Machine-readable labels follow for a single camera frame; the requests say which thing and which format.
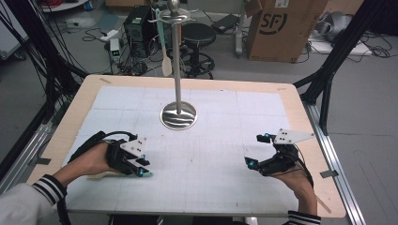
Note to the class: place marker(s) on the person's right hand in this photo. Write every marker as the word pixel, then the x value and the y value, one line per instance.
pixel 295 187

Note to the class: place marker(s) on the black round stool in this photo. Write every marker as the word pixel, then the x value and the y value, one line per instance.
pixel 197 34

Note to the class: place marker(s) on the white flat board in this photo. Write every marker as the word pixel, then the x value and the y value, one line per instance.
pixel 341 48

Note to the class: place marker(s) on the black frame strut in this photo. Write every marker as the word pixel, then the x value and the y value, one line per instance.
pixel 344 40

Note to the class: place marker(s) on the white round table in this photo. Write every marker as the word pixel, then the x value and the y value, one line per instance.
pixel 62 5

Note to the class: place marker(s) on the large cardboard box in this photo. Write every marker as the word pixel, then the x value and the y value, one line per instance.
pixel 297 37

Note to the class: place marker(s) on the white cabinet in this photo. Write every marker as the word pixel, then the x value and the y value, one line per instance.
pixel 11 34

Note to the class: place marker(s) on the black computer tower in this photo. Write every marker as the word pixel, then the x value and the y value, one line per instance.
pixel 137 34

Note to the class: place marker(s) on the white power strip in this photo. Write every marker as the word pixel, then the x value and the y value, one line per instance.
pixel 109 35

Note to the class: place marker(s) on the white grid mat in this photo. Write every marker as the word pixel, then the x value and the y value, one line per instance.
pixel 219 162

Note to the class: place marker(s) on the grey tape piece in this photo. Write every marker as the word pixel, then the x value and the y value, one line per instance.
pixel 43 161
pixel 329 173

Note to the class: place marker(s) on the beige tape piece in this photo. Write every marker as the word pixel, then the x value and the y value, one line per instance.
pixel 105 80

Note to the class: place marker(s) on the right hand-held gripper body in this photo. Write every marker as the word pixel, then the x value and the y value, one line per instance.
pixel 291 136

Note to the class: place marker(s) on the white power meter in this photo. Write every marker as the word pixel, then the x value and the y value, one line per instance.
pixel 115 50

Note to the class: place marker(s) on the black flat device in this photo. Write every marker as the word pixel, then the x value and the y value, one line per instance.
pixel 225 23

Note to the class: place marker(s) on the person's left hand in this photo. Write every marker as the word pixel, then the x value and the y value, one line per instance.
pixel 90 162

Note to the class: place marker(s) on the white metal leg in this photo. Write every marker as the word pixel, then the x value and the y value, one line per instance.
pixel 239 34

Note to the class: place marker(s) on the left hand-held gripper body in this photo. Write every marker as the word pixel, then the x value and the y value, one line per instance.
pixel 125 156

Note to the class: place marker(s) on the grey rounded device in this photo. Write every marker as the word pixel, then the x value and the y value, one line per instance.
pixel 334 25

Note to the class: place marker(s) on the metal utensil stand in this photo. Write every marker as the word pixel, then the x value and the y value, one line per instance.
pixel 177 62

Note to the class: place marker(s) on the long beige tape strip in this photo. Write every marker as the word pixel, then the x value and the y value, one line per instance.
pixel 325 206

